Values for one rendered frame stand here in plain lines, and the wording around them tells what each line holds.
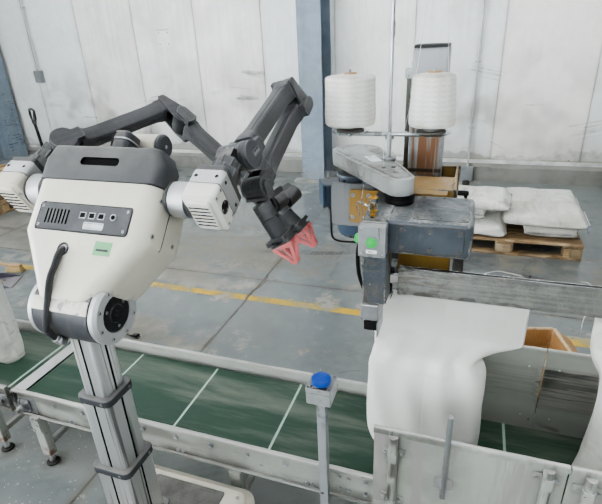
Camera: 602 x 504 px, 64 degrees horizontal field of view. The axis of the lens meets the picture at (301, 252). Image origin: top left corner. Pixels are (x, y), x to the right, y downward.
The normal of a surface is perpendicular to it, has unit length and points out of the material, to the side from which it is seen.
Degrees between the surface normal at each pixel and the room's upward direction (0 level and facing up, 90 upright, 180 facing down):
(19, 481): 0
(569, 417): 90
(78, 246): 50
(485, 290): 90
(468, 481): 90
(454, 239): 90
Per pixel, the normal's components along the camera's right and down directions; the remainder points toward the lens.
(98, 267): -0.28, -0.27
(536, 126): -0.32, 0.40
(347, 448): -0.04, -0.91
